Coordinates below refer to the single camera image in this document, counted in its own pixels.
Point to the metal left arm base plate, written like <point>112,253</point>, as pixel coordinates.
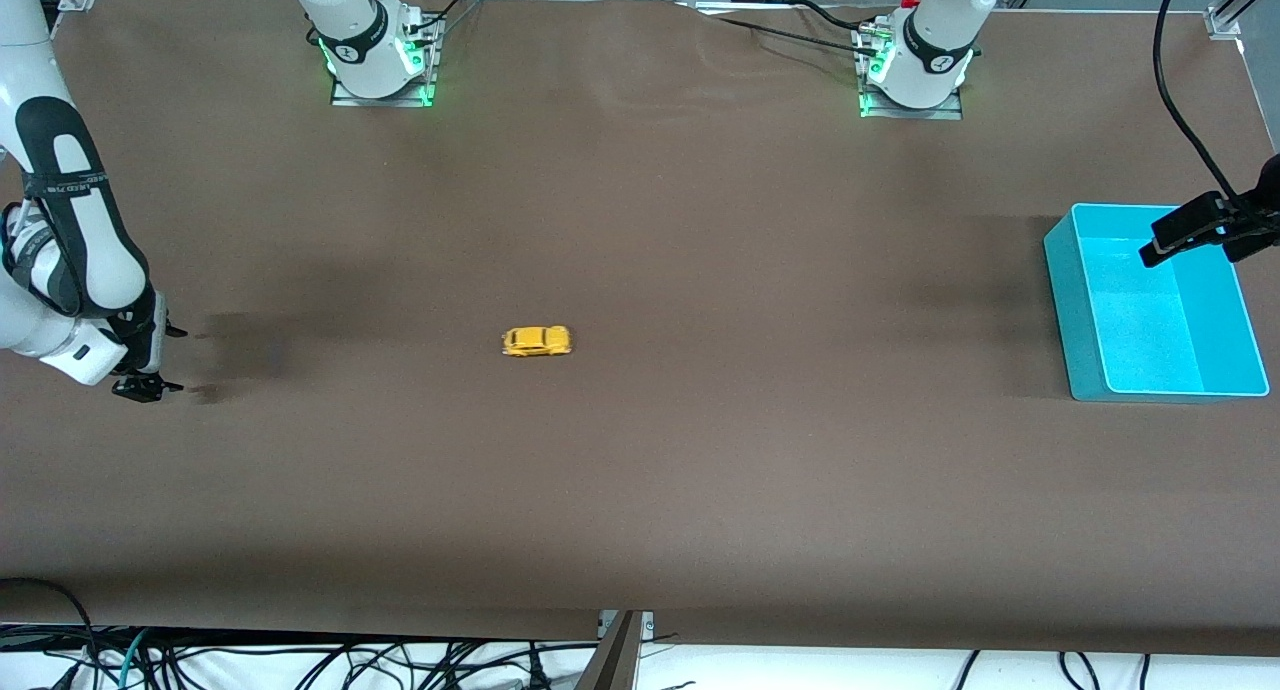
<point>950,114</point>

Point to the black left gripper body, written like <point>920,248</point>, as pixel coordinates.
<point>1262,222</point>

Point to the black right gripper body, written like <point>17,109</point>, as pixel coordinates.
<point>149,342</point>

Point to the yellow beetle toy car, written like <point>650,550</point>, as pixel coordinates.
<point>537,341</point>

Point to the brown table cover sheet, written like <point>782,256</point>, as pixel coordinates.
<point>640,220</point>

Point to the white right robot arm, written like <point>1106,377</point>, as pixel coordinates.
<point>30,50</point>

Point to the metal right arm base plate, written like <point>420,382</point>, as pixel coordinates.
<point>345,99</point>

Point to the aluminium support profile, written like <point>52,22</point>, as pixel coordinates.
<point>615,662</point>

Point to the teal plastic bin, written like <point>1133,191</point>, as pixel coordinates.
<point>1150,330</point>

